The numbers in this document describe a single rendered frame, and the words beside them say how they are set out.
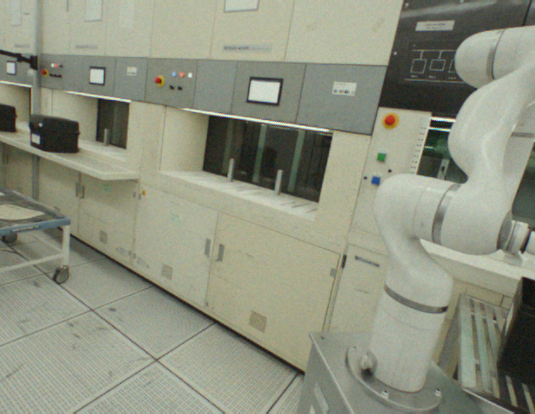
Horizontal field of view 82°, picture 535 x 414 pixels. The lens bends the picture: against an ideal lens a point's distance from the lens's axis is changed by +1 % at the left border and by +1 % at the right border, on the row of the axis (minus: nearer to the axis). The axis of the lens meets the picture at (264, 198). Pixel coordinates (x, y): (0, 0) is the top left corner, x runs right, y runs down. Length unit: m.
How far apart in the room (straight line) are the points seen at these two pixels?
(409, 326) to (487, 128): 0.40
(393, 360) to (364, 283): 0.80
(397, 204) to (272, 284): 1.16
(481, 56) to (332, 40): 0.82
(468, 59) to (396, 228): 0.42
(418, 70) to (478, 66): 0.58
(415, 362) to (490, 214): 0.31
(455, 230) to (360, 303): 0.98
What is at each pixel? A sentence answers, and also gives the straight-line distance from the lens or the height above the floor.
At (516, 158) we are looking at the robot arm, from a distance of 0.99.
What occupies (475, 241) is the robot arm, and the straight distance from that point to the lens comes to 0.62.
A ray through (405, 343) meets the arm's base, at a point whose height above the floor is 0.87.
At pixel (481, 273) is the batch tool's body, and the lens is 1.42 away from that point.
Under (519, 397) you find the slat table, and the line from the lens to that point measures 0.96.
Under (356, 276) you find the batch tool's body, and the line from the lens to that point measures 1.49.
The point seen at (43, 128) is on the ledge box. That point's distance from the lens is 2.86.
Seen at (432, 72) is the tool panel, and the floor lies 1.54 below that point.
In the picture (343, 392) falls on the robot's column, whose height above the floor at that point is 0.76.
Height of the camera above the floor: 1.21
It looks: 12 degrees down
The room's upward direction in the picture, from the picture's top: 10 degrees clockwise
